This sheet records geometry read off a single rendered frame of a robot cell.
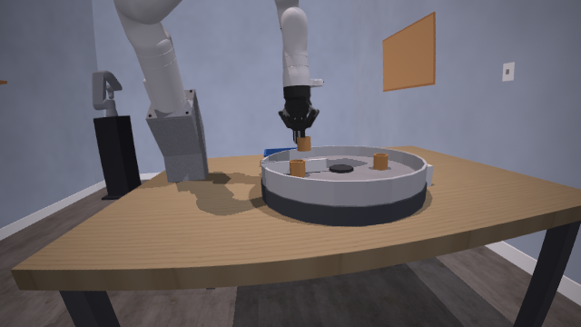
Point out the bronze bushing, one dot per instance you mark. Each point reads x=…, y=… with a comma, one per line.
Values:
x=303, y=144
x=380, y=162
x=297, y=168

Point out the blue crate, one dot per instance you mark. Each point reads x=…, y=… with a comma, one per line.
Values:
x=268, y=152

